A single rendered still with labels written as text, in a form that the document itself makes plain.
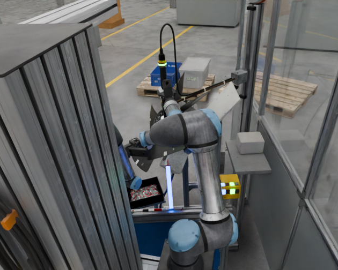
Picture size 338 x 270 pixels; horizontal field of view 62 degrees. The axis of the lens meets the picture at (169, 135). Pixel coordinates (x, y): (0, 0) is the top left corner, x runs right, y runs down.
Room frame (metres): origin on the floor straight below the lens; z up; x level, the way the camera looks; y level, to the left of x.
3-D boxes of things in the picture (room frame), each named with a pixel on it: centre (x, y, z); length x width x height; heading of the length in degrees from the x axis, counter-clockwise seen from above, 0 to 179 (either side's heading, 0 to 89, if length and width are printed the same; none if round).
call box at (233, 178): (1.09, -0.28, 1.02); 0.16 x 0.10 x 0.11; 88
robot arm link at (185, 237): (0.66, -0.03, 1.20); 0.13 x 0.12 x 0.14; 104
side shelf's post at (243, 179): (1.56, -0.55, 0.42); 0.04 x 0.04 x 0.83; 88
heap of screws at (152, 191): (1.27, 0.18, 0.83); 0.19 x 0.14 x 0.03; 104
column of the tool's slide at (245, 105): (1.86, -0.59, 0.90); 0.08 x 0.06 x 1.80; 33
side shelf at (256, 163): (1.56, -0.55, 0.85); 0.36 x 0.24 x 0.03; 178
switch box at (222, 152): (1.68, -0.33, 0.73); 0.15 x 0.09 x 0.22; 88
